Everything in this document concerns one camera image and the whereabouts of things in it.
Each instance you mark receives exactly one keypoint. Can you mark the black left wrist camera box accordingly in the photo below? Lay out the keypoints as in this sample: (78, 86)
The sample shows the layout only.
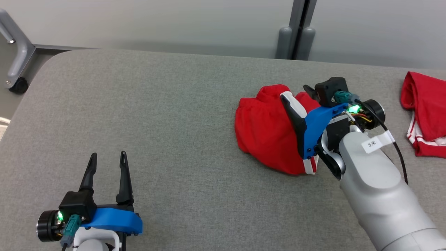
(76, 205)

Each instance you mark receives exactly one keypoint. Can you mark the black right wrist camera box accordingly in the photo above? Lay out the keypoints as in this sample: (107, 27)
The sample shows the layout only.
(331, 90)

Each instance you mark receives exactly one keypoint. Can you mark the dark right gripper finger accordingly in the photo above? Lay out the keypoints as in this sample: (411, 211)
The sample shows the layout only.
(296, 116)
(312, 92)

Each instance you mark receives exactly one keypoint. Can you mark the grey metal frame leg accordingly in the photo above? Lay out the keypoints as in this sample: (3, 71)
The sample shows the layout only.
(21, 55)

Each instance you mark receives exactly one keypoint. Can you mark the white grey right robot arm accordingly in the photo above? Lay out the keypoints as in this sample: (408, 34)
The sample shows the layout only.
(376, 195)

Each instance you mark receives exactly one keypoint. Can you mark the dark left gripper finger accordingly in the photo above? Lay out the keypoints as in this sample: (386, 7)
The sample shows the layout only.
(89, 177)
(124, 181)

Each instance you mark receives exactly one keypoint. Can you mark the black caster wheel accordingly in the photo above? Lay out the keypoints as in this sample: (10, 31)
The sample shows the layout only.
(19, 85)

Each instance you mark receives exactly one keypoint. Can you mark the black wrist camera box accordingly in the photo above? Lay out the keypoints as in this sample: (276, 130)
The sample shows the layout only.
(331, 90)
(76, 205)

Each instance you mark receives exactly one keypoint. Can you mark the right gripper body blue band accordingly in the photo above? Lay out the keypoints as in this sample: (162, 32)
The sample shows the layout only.
(318, 125)

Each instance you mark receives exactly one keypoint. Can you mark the grey partition post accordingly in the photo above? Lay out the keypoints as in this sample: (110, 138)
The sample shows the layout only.
(298, 14)

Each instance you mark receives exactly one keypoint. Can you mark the grey cylindrical post foot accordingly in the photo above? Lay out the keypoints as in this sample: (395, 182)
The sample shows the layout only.
(284, 43)
(308, 43)

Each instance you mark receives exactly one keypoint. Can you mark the red shirt with white sleeves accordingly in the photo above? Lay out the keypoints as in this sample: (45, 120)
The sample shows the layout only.
(428, 104)

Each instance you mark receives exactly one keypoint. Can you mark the red shorts with white stripe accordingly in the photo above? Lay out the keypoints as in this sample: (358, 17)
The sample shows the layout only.
(264, 129)

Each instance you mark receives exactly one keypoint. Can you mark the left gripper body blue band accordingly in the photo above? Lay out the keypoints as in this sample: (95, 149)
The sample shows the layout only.
(111, 219)

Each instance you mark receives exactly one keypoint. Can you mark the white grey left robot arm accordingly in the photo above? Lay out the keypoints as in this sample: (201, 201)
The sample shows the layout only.
(94, 242)

